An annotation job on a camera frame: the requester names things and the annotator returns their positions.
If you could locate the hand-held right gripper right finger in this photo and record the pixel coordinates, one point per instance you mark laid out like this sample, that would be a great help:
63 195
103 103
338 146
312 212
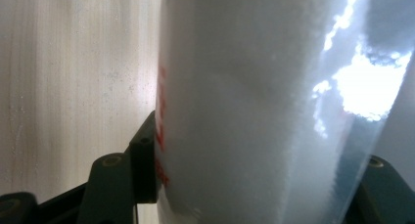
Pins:
355 158

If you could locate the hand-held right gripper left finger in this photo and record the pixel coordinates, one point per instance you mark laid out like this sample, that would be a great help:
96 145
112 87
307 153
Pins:
143 171

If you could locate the red and clear salt bag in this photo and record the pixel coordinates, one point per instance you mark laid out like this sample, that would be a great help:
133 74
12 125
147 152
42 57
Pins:
228 103

